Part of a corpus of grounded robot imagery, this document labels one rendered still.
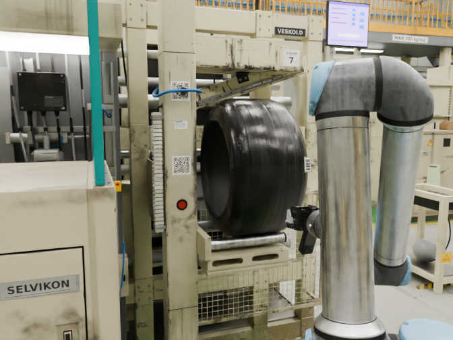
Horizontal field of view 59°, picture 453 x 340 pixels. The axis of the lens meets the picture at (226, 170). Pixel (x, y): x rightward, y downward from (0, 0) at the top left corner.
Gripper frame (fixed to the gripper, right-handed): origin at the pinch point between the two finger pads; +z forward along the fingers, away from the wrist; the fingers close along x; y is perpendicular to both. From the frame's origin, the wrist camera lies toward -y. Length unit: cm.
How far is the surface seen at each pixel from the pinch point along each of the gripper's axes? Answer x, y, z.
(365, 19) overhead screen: -273, 204, 296
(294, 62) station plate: -28, 72, 43
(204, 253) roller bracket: 28.7, -11.7, 15.7
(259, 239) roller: 4.0, -9.1, 18.8
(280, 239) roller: -5.2, -9.7, 18.8
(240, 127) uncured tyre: 15.1, 36.0, 6.9
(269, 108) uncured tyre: 0.8, 44.1, 12.0
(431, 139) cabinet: -363, 47, 283
